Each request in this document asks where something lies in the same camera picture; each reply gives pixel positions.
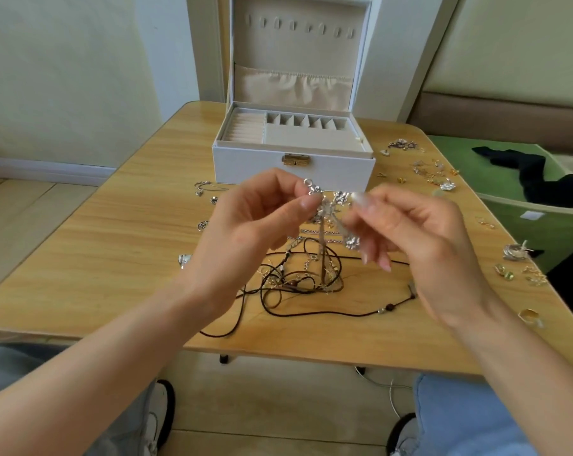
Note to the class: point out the person's left hand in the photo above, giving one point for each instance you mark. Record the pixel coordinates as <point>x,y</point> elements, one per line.
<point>244,232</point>

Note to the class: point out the person's right hand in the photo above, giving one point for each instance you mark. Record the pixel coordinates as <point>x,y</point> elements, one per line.
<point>429,247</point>

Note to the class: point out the small earrings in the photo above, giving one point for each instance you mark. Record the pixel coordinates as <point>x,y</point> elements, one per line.
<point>400,145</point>

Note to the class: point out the white jewelry box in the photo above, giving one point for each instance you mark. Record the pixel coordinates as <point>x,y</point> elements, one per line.
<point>296,42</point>

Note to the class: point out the person's right forearm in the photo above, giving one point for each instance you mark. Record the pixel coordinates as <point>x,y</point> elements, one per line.
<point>538,384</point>

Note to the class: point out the person's left forearm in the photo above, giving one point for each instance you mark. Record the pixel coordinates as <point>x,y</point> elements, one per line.
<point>78,380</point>

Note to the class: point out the black cloth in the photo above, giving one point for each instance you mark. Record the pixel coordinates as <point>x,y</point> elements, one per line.
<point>543,175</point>

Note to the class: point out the beige padded wall panel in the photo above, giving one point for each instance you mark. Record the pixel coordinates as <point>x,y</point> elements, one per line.
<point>514,47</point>

